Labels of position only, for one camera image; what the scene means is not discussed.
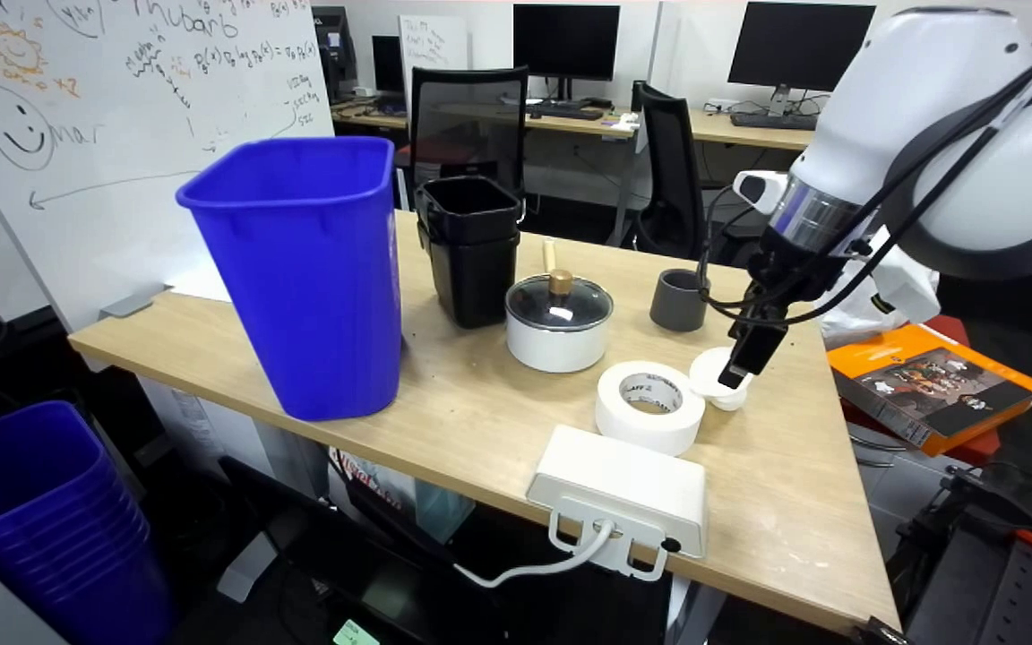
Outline black landfill bin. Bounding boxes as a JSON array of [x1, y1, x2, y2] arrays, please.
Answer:
[[413, 170, 528, 334]]

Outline white pot with glass lid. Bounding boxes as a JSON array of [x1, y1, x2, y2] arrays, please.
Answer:
[[503, 238, 618, 376]]

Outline black solid-back office chair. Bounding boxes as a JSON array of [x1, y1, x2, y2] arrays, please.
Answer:
[[629, 79, 782, 269]]

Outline black mesh office chair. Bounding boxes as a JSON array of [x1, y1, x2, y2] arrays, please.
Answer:
[[404, 63, 530, 207]]

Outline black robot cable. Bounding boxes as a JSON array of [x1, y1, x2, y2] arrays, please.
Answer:
[[700, 29, 1032, 329]]

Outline black keyboard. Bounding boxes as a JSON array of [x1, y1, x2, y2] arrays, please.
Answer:
[[528, 99, 610, 124], [727, 108, 827, 131]]

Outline black metal mount frame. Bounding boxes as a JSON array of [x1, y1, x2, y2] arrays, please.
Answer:
[[895, 462, 1032, 645]]

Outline orange book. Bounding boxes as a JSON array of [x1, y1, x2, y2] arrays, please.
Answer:
[[823, 318, 1032, 457]]

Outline small dark monitor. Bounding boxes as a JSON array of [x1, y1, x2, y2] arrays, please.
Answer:
[[371, 32, 408, 99]]

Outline stack of blue bins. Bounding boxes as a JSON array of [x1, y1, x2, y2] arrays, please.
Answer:
[[0, 398, 176, 645]]

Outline grey whiteboard eraser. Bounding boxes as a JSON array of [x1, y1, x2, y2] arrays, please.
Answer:
[[101, 284, 173, 322]]

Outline white power socket box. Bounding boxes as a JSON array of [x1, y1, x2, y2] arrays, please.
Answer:
[[525, 421, 709, 584]]

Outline black monitor on silver stand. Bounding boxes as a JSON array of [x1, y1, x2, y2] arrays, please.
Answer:
[[723, 0, 878, 119]]

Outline black computer monitor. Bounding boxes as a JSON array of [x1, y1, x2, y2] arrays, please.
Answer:
[[508, 0, 623, 103]]

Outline white power cable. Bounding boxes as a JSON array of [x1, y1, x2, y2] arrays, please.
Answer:
[[454, 520, 618, 594]]

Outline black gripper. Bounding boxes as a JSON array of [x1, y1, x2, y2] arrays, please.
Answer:
[[716, 225, 851, 394]]

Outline small white plastic bottle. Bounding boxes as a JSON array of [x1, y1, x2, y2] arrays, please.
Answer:
[[690, 342, 760, 415]]

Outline long wooden office desk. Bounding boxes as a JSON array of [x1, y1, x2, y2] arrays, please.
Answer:
[[334, 99, 823, 158]]

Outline blue paper recycling bin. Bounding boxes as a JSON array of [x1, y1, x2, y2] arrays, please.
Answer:
[[173, 131, 408, 426]]

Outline small white note board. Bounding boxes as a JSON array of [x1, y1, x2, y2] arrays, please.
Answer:
[[397, 10, 472, 75]]

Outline grey cup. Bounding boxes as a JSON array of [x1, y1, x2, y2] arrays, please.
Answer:
[[644, 263, 714, 337]]

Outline white tape roll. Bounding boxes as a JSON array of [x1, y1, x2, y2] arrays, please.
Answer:
[[593, 357, 709, 457]]

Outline whiteboard with smiley drawing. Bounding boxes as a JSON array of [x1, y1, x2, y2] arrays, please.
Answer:
[[0, 0, 337, 337]]

